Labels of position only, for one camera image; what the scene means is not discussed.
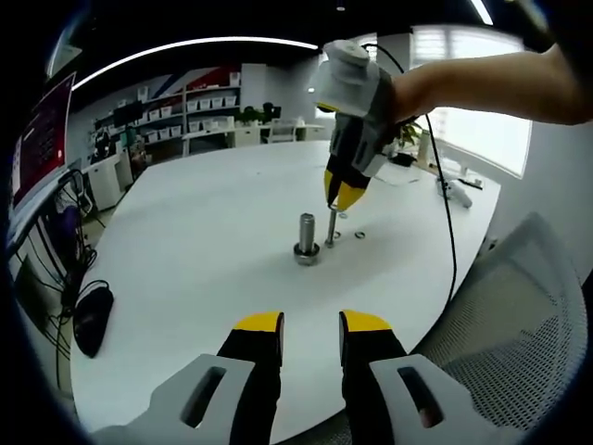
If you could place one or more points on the small threaded steel stud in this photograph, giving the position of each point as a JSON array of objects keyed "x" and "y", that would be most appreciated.
[{"x": 330, "y": 227}]

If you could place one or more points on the black monitor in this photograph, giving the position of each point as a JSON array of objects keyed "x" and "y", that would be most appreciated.
[{"x": 128, "y": 111}]

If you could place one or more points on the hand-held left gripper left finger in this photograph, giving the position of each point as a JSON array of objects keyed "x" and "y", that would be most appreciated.
[{"x": 250, "y": 371}]

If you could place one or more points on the curved ceiling light strip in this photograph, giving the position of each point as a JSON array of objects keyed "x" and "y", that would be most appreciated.
[{"x": 185, "y": 48}]

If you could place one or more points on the white cylindrical bottle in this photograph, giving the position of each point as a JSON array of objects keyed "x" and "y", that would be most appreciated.
[{"x": 425, "y": 146}]

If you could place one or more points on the large threaded steel stud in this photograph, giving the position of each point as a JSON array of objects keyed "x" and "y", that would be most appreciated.
[{"x": 306, "y": 229}]

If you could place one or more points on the white cabinet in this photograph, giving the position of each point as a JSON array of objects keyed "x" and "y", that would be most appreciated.
[{"x": 111, "y": 181}]

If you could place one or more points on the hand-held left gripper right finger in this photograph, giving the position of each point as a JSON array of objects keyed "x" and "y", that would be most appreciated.
[{"x": 366, "y": 371}]

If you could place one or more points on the red screen monitor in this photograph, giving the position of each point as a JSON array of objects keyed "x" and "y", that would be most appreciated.
[{"x": 41, "y": 139}]

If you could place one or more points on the white office chair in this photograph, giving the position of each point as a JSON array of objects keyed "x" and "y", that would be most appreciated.
[{"x": 282, "y": 130}]

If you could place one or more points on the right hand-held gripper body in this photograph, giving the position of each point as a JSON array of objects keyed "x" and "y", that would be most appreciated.
[{"x": 349, "y": 83}]

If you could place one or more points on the white long desk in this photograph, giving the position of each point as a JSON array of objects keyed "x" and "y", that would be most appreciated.
[{"x": 241, "y": 134}]

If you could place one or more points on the shelving with white bins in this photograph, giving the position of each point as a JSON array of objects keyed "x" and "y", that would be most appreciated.
[{"x": 185, "y": 109}]

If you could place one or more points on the white handheld controller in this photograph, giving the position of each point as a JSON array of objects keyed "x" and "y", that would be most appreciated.
[{"x": 456, "y": 194}]

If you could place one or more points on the grey standing desk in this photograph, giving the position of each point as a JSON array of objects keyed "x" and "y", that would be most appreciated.
[{"x": 37, "y": 213}]

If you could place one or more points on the black computer mouse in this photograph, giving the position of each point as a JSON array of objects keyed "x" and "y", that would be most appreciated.
[{"x": 95, "y": 320}]

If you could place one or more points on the grey mesh office chair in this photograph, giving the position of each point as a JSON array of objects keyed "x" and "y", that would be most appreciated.
[{"x": 519, "y": 334}]

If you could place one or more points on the green potted plant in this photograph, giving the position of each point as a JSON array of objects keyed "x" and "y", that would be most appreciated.
[{"x": 410, "y": 134}]

